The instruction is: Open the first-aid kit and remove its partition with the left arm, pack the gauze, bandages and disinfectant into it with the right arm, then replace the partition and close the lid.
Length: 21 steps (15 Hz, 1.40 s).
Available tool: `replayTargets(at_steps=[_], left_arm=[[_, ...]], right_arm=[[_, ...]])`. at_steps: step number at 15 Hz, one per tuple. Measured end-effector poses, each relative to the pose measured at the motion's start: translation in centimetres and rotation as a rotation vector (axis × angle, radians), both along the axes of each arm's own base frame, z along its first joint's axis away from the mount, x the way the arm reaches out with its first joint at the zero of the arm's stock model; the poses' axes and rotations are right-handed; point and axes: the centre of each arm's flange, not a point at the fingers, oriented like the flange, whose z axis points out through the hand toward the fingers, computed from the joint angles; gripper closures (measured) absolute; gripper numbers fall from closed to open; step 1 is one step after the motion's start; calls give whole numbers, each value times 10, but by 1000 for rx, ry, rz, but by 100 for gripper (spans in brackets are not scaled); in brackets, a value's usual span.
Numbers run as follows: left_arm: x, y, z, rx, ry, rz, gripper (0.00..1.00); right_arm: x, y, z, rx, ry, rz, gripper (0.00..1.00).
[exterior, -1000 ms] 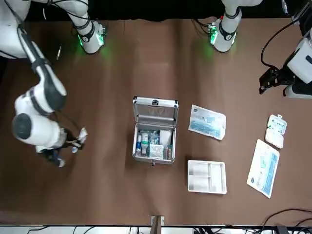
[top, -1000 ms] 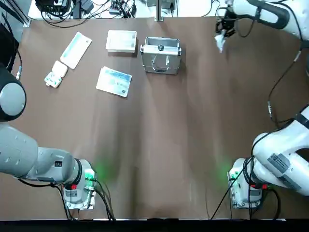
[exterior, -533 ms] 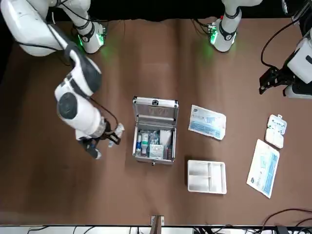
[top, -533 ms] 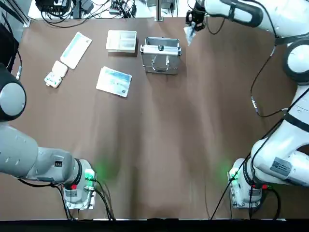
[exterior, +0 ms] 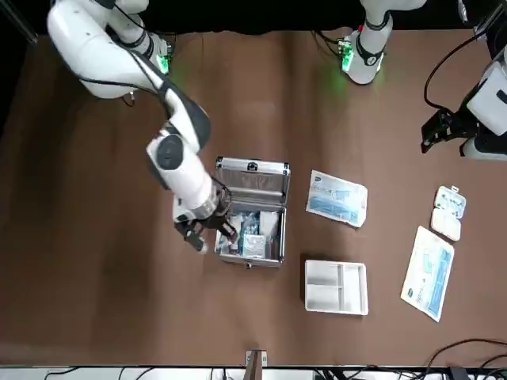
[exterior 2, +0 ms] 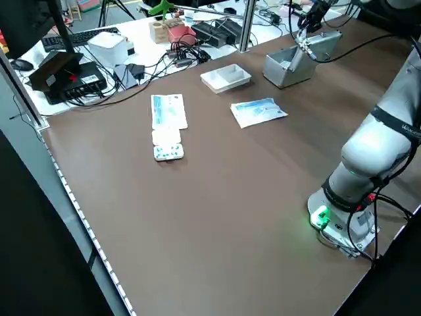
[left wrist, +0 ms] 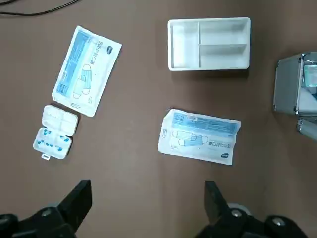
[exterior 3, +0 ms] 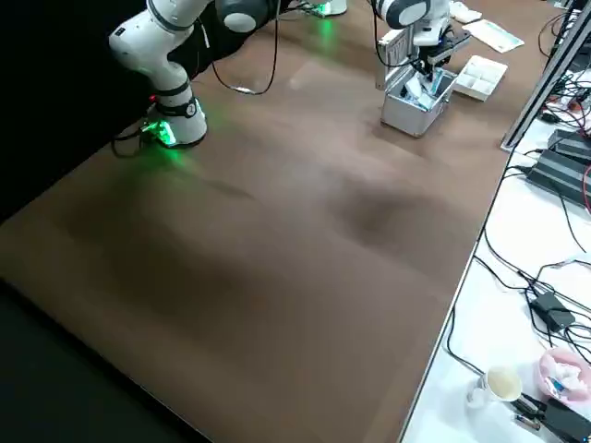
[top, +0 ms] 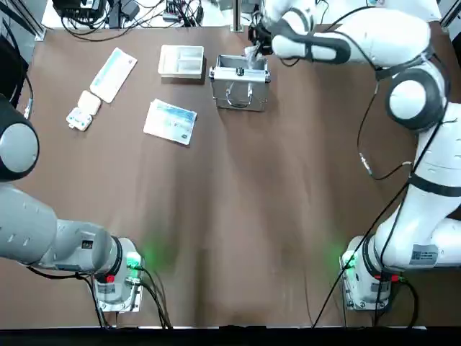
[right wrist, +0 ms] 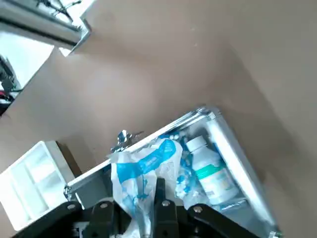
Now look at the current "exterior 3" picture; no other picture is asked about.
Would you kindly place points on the white gauze packet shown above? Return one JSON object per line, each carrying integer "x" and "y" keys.
{"x": 436, "y": 83}

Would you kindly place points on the black power adapter brick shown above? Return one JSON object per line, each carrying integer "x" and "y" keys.
{"x": 551, "y": 309}

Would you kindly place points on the black flat device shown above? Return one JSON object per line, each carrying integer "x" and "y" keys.
{"x": 565, "y": 420}

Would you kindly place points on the aluminium first-aid case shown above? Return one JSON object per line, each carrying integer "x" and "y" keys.
{"x": 406, "y": 120}

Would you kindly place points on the white plastic hinged box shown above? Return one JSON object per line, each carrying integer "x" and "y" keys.
{"x": 464, "y": 11}

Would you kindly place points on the small black power supply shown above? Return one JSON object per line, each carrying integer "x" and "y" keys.
{"x": 570, "y": 140}

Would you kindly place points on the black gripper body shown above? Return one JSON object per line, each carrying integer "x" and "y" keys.
{"x": 423, "y": 54}

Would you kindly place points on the black marker pen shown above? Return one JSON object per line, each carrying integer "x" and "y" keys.
{"x": 528, "y": 405}

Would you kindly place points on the aluminium frame post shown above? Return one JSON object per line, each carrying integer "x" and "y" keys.
{"x": 545, "y": 78}

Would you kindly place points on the white foam partition tray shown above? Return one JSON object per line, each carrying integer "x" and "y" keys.
{"x": 480, "y": 78}

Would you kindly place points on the white paper cup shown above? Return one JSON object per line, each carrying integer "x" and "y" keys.
{"x": 501, "y": 385}

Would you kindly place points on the pink bowl with tissues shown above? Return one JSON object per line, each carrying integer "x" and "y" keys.
{"x": 565, "y": 374}

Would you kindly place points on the large black power supply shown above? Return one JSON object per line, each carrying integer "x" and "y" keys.
{"x": 558, "y": 177}

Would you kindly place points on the long white blue flat packet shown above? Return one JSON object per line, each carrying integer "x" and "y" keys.
{"x": 496, "y": 36}

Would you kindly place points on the white side desk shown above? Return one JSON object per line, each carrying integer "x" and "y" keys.
{"x": 489, "y": 323}

